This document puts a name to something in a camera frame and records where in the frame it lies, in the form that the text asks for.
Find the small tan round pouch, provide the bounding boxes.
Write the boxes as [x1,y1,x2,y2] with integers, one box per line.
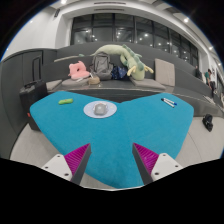
[87,76,101,86]

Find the upright beige square cushion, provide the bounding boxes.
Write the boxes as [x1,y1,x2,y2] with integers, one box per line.
[154,58,176,88]

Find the flat grey seat cushion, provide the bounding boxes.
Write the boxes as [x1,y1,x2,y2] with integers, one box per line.
[129,77,167,90]
[45,79,64,92]
[61,77,89,88]

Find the black bag on floor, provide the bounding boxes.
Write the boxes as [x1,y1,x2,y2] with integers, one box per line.
[202,113,214,133]

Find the small green eraser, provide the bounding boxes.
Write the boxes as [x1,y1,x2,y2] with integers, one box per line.
[58,97,74,106]

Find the grey backpack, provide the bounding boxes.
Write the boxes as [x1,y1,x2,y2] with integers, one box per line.
[89,51,114,81]

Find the dark glass window wall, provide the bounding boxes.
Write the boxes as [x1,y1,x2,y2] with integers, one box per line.
[70,13,201,68]

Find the dark blue patterned bag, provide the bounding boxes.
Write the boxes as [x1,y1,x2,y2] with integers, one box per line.
[110,65,129,80]

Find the green dragon plush toy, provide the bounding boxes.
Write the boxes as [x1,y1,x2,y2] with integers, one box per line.
[92,44,155,82]

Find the person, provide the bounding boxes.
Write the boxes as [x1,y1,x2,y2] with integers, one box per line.
[204,68,218,98]
[194,65,203,79]

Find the round ceiling lights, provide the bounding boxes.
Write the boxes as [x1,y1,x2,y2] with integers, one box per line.
[29,0,218,58]

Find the grey and white computer mouse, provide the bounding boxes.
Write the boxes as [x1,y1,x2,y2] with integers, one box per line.
[93,102,108,116]

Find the black suitcase with handle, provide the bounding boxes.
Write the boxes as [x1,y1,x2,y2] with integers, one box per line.
[18,56,48,131]

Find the pink plush cushion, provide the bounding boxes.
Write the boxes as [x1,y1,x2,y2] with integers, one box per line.
[68,60,91,80]

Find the round light blue mouse pad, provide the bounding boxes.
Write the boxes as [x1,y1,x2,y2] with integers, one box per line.
[83,100,118,119]

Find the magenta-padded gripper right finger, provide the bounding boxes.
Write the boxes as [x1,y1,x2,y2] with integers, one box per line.
[132,142,184,186]

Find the white marker with black cap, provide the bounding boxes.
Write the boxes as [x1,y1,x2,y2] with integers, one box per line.
[160,97,176,109]

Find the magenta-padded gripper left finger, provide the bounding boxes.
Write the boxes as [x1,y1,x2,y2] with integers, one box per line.
[40,143,92,186]

